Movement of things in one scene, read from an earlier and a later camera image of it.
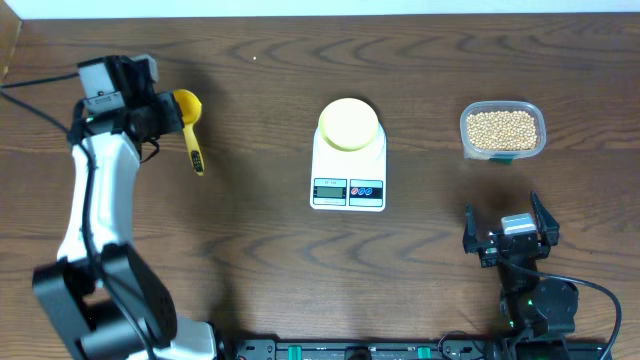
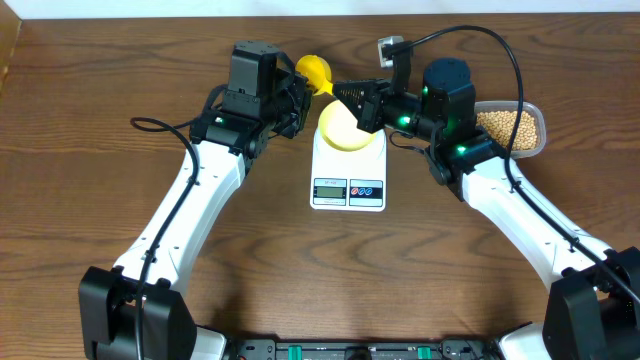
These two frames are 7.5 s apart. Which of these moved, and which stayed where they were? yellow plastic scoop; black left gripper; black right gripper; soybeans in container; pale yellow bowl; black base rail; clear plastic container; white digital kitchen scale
Moved: black right gripper; black left gripper; yellow plastic scoop
Stayed: soybeans in container; black base rail; pale yellow bowl; white digital kitchen scale; clear plastic container
